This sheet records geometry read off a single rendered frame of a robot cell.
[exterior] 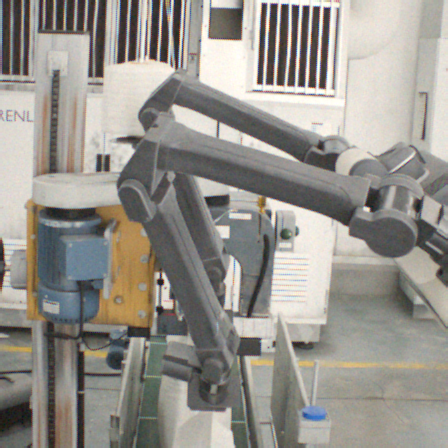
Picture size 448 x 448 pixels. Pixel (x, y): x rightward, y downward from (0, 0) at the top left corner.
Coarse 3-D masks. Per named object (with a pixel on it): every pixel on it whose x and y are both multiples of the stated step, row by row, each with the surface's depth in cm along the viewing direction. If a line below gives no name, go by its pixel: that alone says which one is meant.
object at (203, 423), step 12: (192, 420) 218; (204, 420) 196; (216, 420) 219; (180, 432) 214; (192, 432) 210; (204, 432) 195; (216, 432) 210; (228, 432) 214; (180, 444) 205; (192, 444) 202; (204, 444) 194; (216, 444) 201; (228, 444) 208
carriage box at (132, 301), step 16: (32, 208) 218; (96, 208) 219; (112, 208) 219; (32, 224) 219; (128, 224) 220; (32, 240) 220; (128, 240) 221; (144, 240) 221; (32, 256) 221; (128, 256) 222; (144, 256) 222; (32, 272) 222; (128, 272) 223; (144, 272) 223; (32, 288) 222; (112, 288) 224; (128, 288) 224; (144, 288) 223; (32, 304) 223; (112, 304) 224; (128, 304) 225; (144, 304) 225; (96, 320) 225; (112, 320) 225; (128, 320) 225; (144, 320) 225
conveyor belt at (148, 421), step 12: (156, 348) 398; (156, 360) 383; (156, 372) 369; (144, 384) 355; (156, 384) 356; (144, 396) 343; (156, 396) 344; (240, 396) 349; (144, 408) 331; (156, 408) 332; (240, 408) 337; (144, 420) 320; (156, 420) 321; (240, 420) 326; (144, 432) 310; (156, 432) 311; (240, 432) 315; (144, 444) 301; (156, 444) 301; (240, 444) 305
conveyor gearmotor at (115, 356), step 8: (112, 328) 416; (112, 336) 406; (120, 336) 397; (112, 344) 395; (120, 344) 395; (128, 344) 405; (112, 352) 388; (120, 352) 388; (112, 360) 389; (120, 360) 389; (112, 368) 390; (120, 368) 390
